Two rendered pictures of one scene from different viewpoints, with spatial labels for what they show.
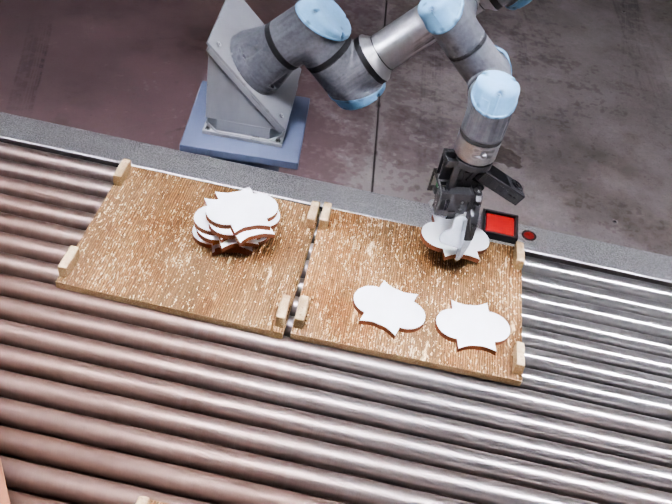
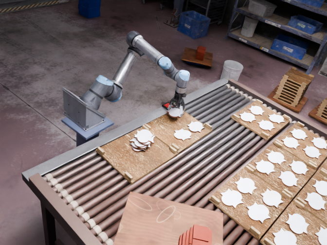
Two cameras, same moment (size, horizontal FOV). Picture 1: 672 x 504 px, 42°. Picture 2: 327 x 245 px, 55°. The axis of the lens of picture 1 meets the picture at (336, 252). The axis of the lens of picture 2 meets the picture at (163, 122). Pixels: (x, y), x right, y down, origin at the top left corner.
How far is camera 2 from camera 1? 1.47 m
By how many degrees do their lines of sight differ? 42
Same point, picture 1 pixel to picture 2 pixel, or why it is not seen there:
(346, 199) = (140, 121)
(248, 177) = (118, 131)
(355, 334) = (185, 143)
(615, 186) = not seen: hidden behind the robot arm
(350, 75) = (117, 92)
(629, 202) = not seen: hidden behind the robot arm
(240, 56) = (91, 103)
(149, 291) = (148, 167)
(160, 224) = (125, 154)
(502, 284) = (186, 116)
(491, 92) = (187, 75)
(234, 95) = (93, 114)
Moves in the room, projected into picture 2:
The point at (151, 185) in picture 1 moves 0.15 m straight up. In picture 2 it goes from (109, 148) to (110, 131)
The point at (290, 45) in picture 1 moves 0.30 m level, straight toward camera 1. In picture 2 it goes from (103, 92) to (136, 111)
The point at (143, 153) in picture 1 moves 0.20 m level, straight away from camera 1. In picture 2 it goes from (90, 144) to (65, 133)
